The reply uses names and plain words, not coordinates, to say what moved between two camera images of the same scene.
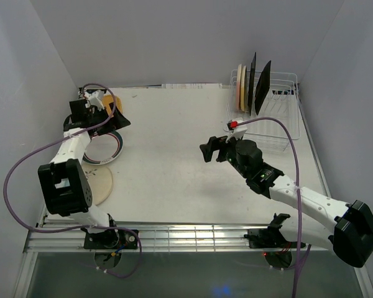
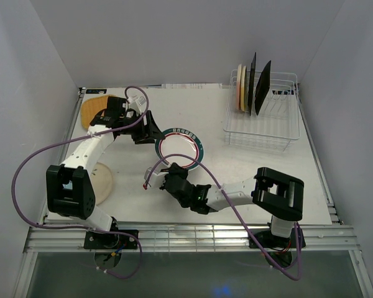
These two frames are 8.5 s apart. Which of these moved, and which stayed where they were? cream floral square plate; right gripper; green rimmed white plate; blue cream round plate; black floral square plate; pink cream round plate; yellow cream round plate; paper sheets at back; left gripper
Moved: right gripper; green rimmed white plate; left gripper
Stayed: cream floral square plate; blue cream round plate; yellow cream round plate; pink cream round plate; black floral square plate; paper sheets at back
